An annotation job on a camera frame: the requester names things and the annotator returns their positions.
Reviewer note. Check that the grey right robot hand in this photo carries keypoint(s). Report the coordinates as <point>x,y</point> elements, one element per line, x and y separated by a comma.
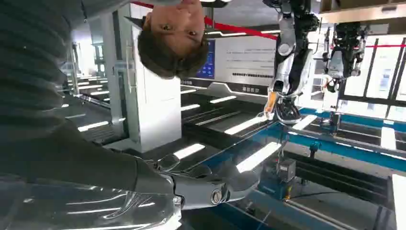
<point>79,171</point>

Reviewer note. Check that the red barrier tape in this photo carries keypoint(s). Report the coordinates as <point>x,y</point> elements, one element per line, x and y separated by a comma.
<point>241,30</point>

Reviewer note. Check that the blue overhead rail beam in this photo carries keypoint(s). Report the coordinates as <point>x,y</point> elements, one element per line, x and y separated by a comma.
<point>342,147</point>

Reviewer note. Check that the person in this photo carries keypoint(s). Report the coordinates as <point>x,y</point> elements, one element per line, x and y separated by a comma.
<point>174,35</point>

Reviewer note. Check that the small grey control box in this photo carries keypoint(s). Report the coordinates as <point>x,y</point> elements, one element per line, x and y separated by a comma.
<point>287,170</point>

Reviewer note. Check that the black grey humanoid robot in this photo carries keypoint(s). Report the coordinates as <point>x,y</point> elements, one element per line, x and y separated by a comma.
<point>344,54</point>

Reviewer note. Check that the ribbed grey right robot arm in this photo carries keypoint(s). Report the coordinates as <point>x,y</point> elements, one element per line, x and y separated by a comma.
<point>30,63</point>

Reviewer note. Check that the white information wall board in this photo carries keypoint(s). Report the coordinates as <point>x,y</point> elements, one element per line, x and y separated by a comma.
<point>244,60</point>

